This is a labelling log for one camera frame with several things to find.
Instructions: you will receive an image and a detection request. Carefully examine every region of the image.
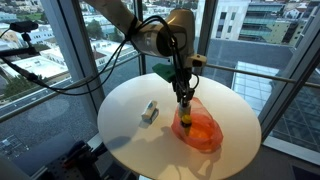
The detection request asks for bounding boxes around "yellow capped dark bottle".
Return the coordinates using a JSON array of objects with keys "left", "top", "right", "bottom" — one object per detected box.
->
[{"left": 180, "top": 113, "right": 193, "bottom": 137}]

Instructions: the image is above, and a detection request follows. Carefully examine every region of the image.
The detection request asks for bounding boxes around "white and blue carton box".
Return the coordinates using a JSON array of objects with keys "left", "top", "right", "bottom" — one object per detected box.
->
[{"left": 141, "top": 100, "right": 160, "bottom": 125}]

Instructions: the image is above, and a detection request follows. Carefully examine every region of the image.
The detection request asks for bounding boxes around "grey window mullion post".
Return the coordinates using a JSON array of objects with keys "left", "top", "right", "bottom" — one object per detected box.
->
[{"left": 193, "top": 0, "right": 219, "bottom": 76}]

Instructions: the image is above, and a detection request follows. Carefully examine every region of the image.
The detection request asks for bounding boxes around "black external camera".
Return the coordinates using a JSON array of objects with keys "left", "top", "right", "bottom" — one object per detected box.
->
[{"left": 9, "top": 20, "right": 40, "bottom": 34}]

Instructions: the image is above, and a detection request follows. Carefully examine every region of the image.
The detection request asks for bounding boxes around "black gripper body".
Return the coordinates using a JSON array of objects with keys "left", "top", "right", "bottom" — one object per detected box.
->
[{"left": 171, "top": 55, "right": 200, "bottom": 100}]

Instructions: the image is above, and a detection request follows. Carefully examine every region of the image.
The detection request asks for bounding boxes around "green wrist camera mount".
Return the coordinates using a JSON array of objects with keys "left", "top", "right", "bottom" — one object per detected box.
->
[{"left": 152, "top": 62, "right": 177, "bottom": 84}]

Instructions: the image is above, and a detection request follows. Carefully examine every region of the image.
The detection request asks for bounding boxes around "grey window handrail bar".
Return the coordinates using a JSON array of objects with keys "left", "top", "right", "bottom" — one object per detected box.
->
[
  {"left": 145, "top": 52, "right": 320, "bottom": 89},
  {"left": 0, "top": 75, "right": 96, "bottom": 124}
]

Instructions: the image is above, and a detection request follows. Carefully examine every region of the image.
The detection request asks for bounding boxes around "orange plastic bag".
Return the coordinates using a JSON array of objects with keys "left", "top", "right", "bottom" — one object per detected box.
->
[{"left": 171, "top": 96, "right": 225, "bottom": 154}]

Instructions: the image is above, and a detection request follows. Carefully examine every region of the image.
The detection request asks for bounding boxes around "round white table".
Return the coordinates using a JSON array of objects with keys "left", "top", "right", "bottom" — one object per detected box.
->
[{"left": 96, "top": 71, "right": 263, "bottom": 180}]

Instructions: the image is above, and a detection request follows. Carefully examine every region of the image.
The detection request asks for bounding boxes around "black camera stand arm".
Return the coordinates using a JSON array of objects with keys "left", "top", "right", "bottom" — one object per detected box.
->
[{"left": 0, "top": 32, "right": 41, "bottom": 59}]

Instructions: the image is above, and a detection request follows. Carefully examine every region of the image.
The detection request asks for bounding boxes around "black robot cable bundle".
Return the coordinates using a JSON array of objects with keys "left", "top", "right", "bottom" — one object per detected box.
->
[{"left": 0, "top": 14, "right": 201, "bottom": 103}]

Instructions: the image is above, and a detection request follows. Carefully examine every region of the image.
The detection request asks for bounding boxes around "beige wrist camera module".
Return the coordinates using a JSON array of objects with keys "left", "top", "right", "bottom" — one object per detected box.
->
[{"left": 186, "top": 53, "right": 208, "bottom": 69}]

